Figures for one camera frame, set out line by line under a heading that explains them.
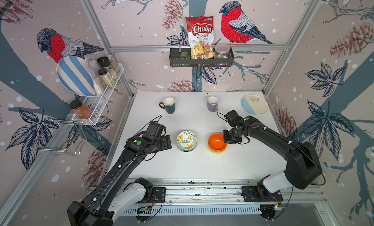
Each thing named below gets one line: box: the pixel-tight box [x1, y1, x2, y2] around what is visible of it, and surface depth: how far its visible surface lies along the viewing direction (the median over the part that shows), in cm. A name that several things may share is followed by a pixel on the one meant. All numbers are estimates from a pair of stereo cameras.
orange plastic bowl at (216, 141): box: [207, 133, 228, 151], surface depth 87 cm
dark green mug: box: [158, 96, 176, 114], surface depth 106 cm
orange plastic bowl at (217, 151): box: [208, 143, 228, 153], surface depth 84 cm
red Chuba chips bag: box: [185, 15, 215, 59], surface depth 84 cm
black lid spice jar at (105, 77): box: [97, 68, 114, 87], surface depth 78 cm
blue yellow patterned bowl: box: [177, 144, 197, 153], surface depth 85 cm
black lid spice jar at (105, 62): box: [96, 54, 113, 70], surface depth 81 cm
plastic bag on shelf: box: [84, 52, 106, 96], surface depth 72 cm
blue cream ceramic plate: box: [241, 94, 269, 115], surface depth 116 cm
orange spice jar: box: [69, 99, 93, 119], surface depth 63 cm
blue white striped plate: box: [56, 55, 96, 97], surface depth 68 cm
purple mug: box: [206, 95, 220, 113], surface depth 107 cm
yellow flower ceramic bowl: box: [176, 130, 198, 149], surface depth 90 cm
